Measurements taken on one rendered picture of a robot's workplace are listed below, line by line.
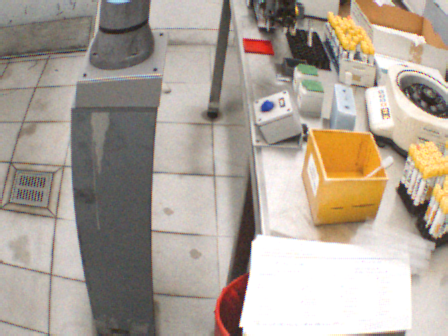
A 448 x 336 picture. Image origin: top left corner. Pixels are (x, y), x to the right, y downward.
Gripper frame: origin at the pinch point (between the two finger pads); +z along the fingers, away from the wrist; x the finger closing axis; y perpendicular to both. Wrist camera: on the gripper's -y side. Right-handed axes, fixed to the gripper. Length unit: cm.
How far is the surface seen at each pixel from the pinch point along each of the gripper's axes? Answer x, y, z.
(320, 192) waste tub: 1, 55, -34
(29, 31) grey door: -110, -88, 136
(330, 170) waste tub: 5, 48, -23
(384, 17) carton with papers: 37.2, -13.6, 2.7
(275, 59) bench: -0.4, 13.5, -2.1
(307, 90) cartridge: 2.7, 29.7, -18.8
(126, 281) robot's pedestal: -32, 60, 34
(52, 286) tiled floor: -63, 60, 72
